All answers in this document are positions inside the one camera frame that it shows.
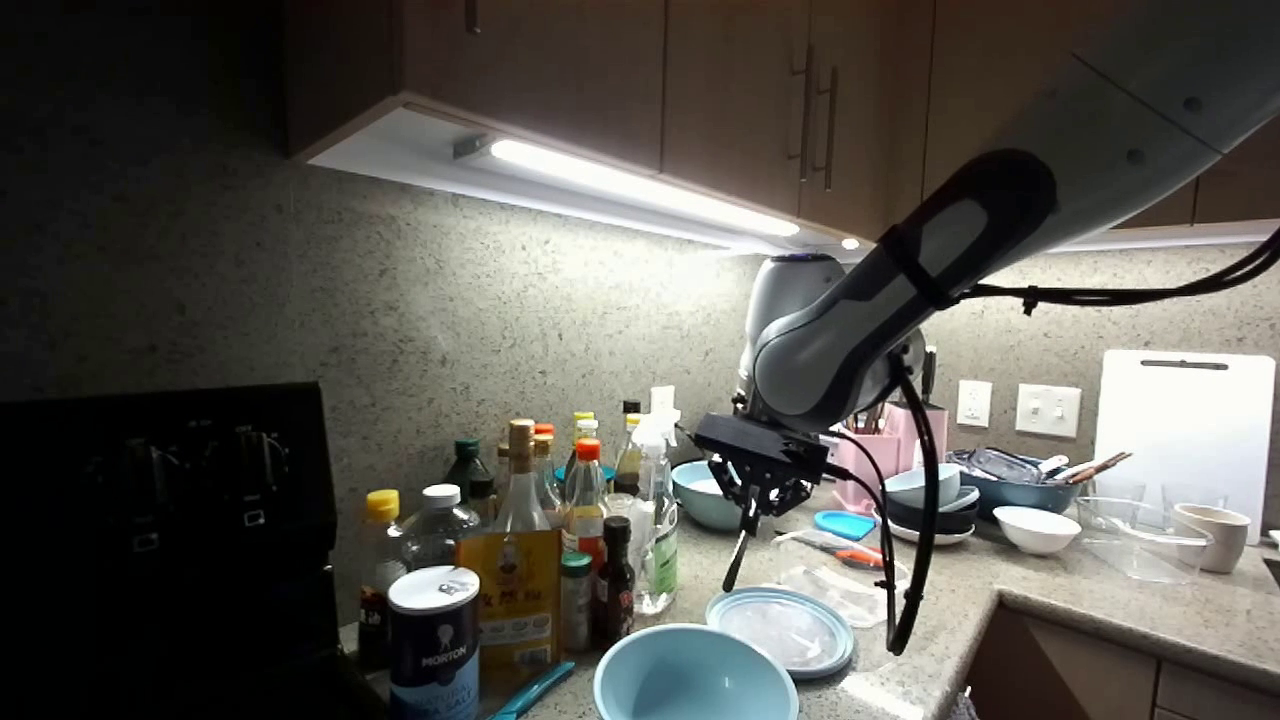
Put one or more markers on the dark green bottle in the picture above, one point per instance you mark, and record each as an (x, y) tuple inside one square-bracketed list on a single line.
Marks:
[(466, 473)]

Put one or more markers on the wooden upper cabinets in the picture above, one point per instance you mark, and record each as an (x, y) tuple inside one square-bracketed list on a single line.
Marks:
[(562, 64)]

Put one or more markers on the small jar green lid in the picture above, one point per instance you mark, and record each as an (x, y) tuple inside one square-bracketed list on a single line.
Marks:
[(573, 606)]

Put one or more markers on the white wall outlet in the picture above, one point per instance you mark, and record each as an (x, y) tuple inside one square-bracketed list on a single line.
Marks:
[(1046, 410)]

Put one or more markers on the dark blue dish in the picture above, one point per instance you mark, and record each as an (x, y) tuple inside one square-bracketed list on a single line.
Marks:
[(1012, 490)]

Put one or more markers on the under cabinet light strip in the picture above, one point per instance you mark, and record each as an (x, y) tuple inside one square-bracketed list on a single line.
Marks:
[(624, 187), (1160, 238)]

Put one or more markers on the clear plastic container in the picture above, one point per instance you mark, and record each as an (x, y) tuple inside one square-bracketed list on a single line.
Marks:
[(1143, 546)]

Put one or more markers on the wooden lower cabinet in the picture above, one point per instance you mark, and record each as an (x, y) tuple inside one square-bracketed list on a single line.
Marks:
[(1064, 682)]

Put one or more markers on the small yellow cap bottle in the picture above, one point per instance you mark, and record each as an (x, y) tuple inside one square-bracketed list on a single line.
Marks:
[(586, 424)]

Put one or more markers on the dark bowl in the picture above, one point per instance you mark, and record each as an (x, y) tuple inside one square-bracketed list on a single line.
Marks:
[(963, 513)]

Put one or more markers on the white mug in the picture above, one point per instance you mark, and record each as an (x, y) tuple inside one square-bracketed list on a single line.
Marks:
[(1217, 541)]

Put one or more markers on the light blue plate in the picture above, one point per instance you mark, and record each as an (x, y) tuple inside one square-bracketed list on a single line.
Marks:
[(781, 634)]

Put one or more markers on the black cap bottle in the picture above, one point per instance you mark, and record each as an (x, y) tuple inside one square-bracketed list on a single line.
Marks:
[(630, 445)]

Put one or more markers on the pink knife block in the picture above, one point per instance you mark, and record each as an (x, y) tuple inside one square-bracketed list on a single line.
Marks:
[(931, 435)]

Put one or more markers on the clear spray bottle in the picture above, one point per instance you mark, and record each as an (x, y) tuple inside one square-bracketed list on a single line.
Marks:
[(658, 533)]

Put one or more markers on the clear bottle white cap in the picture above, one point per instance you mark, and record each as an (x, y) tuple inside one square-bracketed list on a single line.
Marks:
[(438, 533)]

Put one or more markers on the dark canister white lid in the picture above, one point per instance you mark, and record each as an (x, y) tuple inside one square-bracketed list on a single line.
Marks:
[(435, 647)]

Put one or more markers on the slim orange cap bottle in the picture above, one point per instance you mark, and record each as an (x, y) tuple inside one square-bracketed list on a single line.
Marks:
[(545, 454)]

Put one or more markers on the small dark sauce bottle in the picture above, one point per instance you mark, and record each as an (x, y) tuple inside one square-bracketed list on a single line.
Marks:
[(615, 594)]

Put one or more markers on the white plate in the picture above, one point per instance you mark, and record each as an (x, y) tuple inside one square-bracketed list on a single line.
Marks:
[(954, 537)]

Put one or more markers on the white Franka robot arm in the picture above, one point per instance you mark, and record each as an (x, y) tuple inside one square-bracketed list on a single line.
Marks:
[(852, 346)]

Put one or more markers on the white wall switch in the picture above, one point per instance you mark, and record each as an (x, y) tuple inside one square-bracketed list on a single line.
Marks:
[(974, 406)]

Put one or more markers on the white cutting board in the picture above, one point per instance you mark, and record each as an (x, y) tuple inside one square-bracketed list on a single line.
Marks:
[(1175, 424)]

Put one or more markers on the small turquoise lid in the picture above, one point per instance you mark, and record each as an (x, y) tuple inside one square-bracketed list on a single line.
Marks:
[(845, 527)]

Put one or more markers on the grey blue bowl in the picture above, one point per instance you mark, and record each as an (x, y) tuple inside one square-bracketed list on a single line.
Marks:
[(942, 482)]

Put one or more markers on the orange cap sauce bottle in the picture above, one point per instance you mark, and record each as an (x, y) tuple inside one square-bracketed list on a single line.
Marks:
[(586, 505)]

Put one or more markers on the small white bowl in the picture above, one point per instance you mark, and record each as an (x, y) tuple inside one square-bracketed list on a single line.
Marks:
[(1038, 529)]

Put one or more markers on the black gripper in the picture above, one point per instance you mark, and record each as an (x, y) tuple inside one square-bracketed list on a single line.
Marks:
[(773, 454)]

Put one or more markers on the large light blue bowl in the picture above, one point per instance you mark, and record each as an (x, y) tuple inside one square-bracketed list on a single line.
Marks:
[(694, 497)]

